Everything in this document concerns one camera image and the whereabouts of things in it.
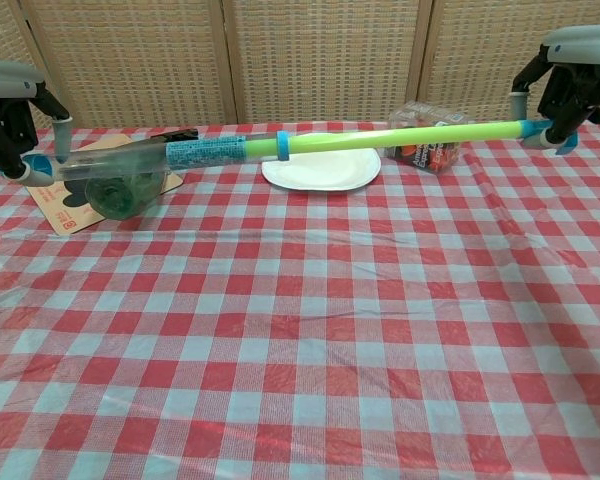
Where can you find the blue green water pump toy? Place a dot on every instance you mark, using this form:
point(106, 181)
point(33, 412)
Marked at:
point(355, 140)

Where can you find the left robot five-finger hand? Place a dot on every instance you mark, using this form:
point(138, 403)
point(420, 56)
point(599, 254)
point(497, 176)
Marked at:
point(5, 125)

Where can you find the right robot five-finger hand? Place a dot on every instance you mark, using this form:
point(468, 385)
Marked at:
point(575, 85)

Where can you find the woven bamboo folding screen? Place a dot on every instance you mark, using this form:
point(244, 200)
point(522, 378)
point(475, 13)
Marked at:
point(305, 55)

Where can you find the clear box with red packets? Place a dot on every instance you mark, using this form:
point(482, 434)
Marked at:
point(430, 157)

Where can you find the red white checkered tablecloth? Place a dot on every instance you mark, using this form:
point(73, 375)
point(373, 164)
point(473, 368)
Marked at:
point(300, 325)

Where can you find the cartoon print orange mat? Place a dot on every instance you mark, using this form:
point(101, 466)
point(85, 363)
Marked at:
point(65, 212)

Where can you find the white round plate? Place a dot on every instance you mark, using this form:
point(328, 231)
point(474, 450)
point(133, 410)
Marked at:
point(320, 172)

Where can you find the green spray bottle black nozzle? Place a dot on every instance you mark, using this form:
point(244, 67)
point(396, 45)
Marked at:
point(120, 197)

